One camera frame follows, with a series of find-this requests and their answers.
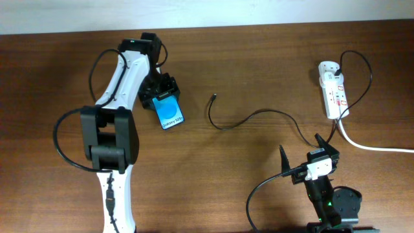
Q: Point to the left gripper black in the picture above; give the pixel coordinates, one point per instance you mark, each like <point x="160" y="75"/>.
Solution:
<point x="171" y="88"/>

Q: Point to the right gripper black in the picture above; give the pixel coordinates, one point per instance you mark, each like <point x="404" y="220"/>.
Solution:
<point x="332" y="152"/>

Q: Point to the white USB charger adapter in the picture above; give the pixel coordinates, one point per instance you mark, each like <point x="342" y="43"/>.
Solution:
<point x="327" y="71"/>

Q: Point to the blue Samsung Galaxy smartphone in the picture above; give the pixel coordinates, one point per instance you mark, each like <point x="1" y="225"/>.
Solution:
<point x="168" y="112"/>

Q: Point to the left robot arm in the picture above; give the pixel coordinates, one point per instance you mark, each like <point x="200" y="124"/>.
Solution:
<point x="110" y="137"/>

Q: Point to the white power strip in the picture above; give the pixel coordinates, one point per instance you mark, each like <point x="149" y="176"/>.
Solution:
<point x="334" y="98"/>

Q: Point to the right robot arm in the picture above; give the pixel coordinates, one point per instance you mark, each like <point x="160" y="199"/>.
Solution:
<point x="337" y="207"/>

